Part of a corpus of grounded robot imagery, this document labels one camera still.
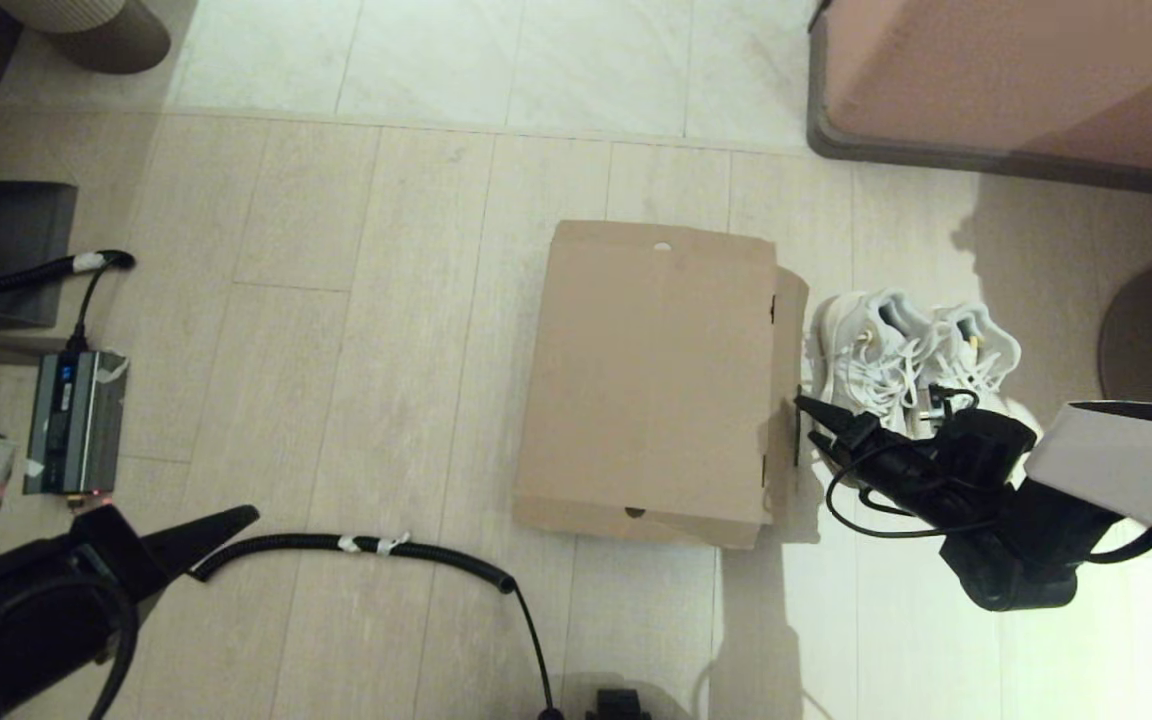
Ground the grey metal power inverter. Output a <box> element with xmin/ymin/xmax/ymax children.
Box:
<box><xmin>23</xmin><ymin>350</ymin><xmax>129</xmax><ymax>498</ymax></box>

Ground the dark grey box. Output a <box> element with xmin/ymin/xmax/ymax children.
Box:
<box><xmin>0</xmin><ymin>180</ymin><xmax>79</xmax><ymax>331</ymax></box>

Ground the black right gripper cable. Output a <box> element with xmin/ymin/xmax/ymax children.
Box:
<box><xmin>824</xmin><ymin>385</ymin><xmax>1152</xmax><ymax>566</ymax></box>

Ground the beige round ribbed stool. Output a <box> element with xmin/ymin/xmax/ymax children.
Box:
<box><xmin>0</xmin><ymin>0</ymin><xmax>173</xmax><ymax>76</ymax></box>

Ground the white sneaker with black logo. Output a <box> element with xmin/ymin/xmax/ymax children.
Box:
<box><xmin>809</xmin><ymin>288</ymin><xmax>937</xmax><ymax>491</ymax></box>

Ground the brown cardboard shoe box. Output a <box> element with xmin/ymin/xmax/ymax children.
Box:
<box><xmin>511</xmin><ymin>218</ymin><xmax>810</xmax><ymax>549</ymax></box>

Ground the black corrugated power cable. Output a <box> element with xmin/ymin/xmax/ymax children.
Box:
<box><xmin>0</xmin><ymin>250</ymin><xmax>137</xmax><ymax>353</ymax></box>

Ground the pink sofa with grey base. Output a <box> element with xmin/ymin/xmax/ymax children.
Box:
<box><xmin>806</xmin><ymin>0</ymin><xmax>1152</xmax><ymax>204</ymax></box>

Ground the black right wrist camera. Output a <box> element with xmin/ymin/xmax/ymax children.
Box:
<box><xmin>921</xmin><ymin>385</ymin><xmax>1037</xmax><ymax>486</ymax></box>

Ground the grey and black robot base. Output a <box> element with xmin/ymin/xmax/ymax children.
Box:
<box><xmin>586</xmin><ymin>688</ymin><xmax>652</xmax><ymax>720</ymax></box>

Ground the black coiled cable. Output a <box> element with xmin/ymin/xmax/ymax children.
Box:
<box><xmin>71</xmin><ymin>495</ymin><xmax>563</xmax><ymax>720</ymax></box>

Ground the white lace-up sneaker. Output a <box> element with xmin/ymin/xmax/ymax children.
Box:
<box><xmin>911</xmin><ymin>300</ymin><xmax>1045</xmax><ymax>441</ymax></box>

